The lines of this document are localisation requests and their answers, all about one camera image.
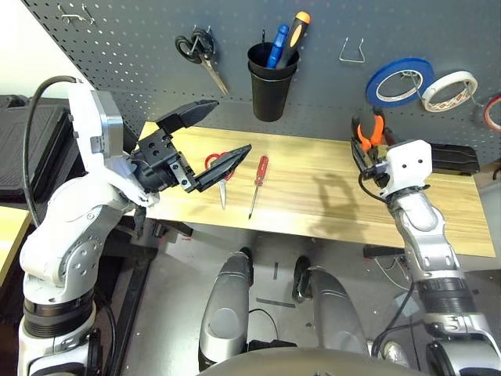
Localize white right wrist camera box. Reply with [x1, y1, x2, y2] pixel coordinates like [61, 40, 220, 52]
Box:
[381, 139, 434, 197]

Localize black metal frame leg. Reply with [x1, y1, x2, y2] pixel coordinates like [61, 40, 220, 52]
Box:
[111, 250, 157, 376]

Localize orange black handled screwdriver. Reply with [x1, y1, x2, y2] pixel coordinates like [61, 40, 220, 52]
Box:
[276, 10, 312, 68]

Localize black table bracket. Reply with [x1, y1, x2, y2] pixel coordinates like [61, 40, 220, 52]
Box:
[152, 221, 195, 240]

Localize silver double wire hook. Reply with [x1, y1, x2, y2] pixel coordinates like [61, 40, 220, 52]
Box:
[57, 3, 96, 25]

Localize silver robot leg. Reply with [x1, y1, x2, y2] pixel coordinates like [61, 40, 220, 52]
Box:
[293, 256, 371, 356]
[198, 246, 254, 372]

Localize large black ribbed case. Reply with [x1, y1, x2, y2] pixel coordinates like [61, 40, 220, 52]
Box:
[0, 93, 85, 204]

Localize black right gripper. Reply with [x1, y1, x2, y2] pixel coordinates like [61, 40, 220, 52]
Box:
[350, 136, 391, 189]

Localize black flat tool case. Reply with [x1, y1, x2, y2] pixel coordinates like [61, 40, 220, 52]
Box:
[385, 128, 481, 176]

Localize blue tape roll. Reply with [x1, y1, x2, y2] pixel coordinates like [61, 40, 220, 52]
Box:
[366, 57, 435, 110]

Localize silver peg hook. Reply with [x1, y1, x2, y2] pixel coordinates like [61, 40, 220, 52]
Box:
[401, 70, 426, 99]
[189, 23, 212, 52]
[463, 84, 485, 113]

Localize red handled screwdriver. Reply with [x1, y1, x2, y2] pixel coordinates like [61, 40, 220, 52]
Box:
[247, 155, 270, 219]

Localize orange black needle-nose pliers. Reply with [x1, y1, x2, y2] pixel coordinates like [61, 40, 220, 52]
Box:
[353, 104, 387, 154]

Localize red handled scissors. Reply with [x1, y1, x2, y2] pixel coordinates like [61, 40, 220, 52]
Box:
[204, 151, 236, 211]

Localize blue handled screwdriver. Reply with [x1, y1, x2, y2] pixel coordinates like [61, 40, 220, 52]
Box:
[266, 23, 290, 70]

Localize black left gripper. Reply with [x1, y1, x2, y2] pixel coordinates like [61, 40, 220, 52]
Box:
[128, 99, 253, 193]

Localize white sneaker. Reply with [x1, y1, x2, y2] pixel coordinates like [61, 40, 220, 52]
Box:
[381, 339, 412, 369]

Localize black left camera cable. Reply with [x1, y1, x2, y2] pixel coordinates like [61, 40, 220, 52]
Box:
[22, 74, 83, 228]

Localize silver wire pliers holder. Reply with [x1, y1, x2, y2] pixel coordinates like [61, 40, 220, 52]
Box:
[338, 37, 366, 63]

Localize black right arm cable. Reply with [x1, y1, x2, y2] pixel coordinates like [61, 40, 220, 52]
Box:
[369, 281, 416, 357]

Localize red tape roll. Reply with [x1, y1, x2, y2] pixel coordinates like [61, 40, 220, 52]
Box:
[482, 93, 501, 132]

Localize grey robot torso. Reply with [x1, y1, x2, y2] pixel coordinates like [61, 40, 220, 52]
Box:
[197, 346, 416, 376]

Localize black handled scissors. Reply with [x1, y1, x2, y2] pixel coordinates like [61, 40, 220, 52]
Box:
[175, 25, 230, 96]

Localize black plastic cup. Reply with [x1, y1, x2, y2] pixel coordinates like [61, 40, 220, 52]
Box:
[247, 42, 301, 81]
[249, 64, 298, 123]

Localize white tape roll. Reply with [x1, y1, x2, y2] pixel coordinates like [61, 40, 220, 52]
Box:
[420, 70, 479, 114]

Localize silver right robot leg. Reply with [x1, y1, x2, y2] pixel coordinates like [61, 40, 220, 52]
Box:
[293, 256, 371, 356]

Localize silver left robot leg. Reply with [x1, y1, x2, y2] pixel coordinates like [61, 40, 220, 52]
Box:
[198, 246, 254, 372]

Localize grey perforated pegboard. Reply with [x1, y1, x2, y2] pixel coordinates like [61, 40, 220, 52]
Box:
[21, 0, 501, 168]

